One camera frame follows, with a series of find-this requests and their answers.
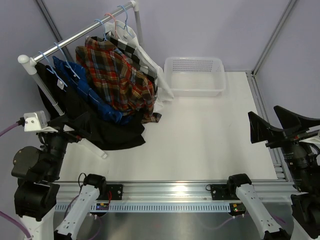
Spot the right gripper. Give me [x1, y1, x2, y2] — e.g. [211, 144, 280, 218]
[249, 104, 320, 192]

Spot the blue plaid shirt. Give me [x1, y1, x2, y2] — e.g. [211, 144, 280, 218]
[52, 56, 132, 126]

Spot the blue hanger of black shirt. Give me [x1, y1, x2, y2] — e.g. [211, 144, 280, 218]
[38, 51, 68, 91]

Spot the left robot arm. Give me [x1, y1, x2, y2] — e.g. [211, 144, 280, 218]
[0, 118, 108, 240]

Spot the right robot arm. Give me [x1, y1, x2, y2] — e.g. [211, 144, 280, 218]
[226, 105, 320, 240]

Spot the red brown plaid shirt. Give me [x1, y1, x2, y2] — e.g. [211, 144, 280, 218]
[75, 37, 162, 124]

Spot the blue hanger of red shirt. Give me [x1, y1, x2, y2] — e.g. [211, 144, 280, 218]
[94, 19, 108, 41]

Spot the grey black checked shirt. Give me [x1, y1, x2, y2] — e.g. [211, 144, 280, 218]
[107, 35, 158, 94]

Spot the pink hanger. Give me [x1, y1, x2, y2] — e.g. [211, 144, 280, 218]
[104, 12, 119, 38]

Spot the white shirt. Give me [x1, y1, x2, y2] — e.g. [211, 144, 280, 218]
[104, 20, 174, 113]

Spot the blue hanger of white shirt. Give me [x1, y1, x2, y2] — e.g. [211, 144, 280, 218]
[115, 5, 137, 40]

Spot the white and steel clothes rack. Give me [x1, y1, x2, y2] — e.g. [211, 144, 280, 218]
[17, 0, 144, 159]

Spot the white plastic basket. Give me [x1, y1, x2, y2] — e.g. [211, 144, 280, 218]
[164, 57, 227, 97]

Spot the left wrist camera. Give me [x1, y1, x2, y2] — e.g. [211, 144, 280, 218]
[23, 110, 58, 133]

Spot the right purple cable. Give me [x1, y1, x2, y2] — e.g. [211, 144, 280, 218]
[197, 212, 286, 230]

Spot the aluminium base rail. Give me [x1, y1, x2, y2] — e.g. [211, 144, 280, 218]
[49, 181, 301, 201]

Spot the white slotted cable duct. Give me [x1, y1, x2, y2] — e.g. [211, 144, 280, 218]
[53, 202, 231, 213]

